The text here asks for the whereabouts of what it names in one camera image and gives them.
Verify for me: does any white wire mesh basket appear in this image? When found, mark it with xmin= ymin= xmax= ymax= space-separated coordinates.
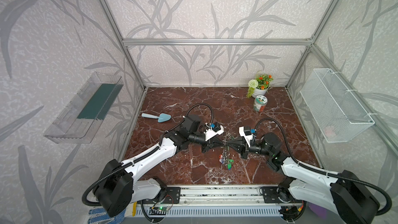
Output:
xmin=300 ymin=68 xmax=375 ymax=143

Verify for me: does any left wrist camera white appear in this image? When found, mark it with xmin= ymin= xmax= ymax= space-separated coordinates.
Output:
xmin=204 ymin=122 xmax=224 ymax=141

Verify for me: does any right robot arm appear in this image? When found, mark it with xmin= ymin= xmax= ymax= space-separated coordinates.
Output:
xmin=227 ymin=117 xmax=392 ymax=224

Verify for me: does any clear plastic wall shelf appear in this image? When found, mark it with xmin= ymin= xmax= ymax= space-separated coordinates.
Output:
xmin=44 ymin=72 xmax=124 ymax=144

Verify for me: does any potted artificial flower plant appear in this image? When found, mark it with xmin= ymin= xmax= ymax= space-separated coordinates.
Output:
xmin=246 ymin=74 xmax=274 ymax=98

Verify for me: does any blue dotted work glove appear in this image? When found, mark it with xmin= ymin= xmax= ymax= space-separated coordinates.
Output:
xmin=87 ymin=207 xmax=126 ymax=224

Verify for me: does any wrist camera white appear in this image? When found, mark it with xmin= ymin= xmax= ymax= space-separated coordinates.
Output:
xmin=204 ymin=122 xmax=224 ymax=141
xmin=239 ymin=126 xmax=257 ymax=147

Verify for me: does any metal key ring plate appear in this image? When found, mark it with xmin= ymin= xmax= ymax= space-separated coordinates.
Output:
xmin=219 ymin=132 xmax=234 ymax=170

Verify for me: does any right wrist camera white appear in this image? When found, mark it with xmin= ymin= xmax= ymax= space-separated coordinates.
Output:
xmin=239 ymin=126 xmax=257 ymax=147

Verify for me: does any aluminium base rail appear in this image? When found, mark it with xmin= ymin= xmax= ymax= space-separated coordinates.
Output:
xmin=90 ymin=184 xmax=312 ymax=218

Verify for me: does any small printed jar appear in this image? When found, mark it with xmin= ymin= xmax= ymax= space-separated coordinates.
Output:
xmin=254 ymin=95 xmax=268 ymax=113

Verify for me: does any light blue toy shovel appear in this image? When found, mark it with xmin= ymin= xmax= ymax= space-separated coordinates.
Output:
xmin=141 ymin=113 xmax=171 ymax=123

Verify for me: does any purple pink toy shovel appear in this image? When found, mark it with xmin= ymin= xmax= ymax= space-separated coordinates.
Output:
xmin=309 ymin=203 xmax=328 ymax=219

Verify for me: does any green key tag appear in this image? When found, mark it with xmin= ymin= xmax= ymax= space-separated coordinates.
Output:
xmin=227 ymin=159 xmax=234 ymax=170

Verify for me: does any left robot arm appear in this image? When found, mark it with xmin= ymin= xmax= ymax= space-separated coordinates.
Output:
xmin=81 ymin=113 xmax=224 ymax=217

